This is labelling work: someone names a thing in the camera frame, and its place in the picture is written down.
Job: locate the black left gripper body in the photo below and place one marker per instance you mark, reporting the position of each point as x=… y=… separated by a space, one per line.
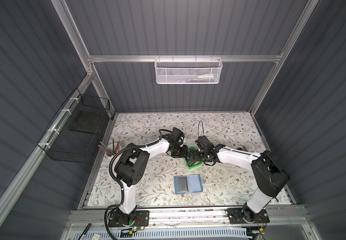
x=179 y=151

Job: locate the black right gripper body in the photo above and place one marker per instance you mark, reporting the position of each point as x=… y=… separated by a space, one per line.
x=200 y=156

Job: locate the green plastic card tray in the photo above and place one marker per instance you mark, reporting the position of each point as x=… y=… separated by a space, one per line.
x=193 y=158

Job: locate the blue leather card holder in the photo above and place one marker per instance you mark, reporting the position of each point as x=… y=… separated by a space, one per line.
x=194 y=184

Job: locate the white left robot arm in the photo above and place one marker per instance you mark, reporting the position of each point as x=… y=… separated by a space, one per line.
x=127 y=167

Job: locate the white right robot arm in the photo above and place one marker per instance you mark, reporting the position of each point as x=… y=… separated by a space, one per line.
x=270 y=175

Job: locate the beige black stapler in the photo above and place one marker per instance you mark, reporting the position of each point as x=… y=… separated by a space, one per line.
x=245 y=149

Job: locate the red pencil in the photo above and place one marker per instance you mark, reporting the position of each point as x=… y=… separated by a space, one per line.
x=116 y=147

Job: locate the white pencil cup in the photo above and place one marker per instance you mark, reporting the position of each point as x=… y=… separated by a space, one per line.
x=113 y=149

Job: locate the green pencil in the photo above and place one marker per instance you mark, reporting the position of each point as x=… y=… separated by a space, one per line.
x=106 y=149

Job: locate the white tube in basket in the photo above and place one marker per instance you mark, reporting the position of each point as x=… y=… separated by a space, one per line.
x=209 y=77

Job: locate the black pen on base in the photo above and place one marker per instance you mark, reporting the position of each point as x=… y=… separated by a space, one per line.
x=84 y=233

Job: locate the white mesh wall basket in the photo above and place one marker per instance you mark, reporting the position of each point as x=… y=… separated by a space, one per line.
x=185 y=71

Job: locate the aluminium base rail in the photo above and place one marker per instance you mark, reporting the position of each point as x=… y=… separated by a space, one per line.
x=195 y=216

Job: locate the black wire basket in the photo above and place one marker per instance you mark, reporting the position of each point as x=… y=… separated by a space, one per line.
x=78 y=130

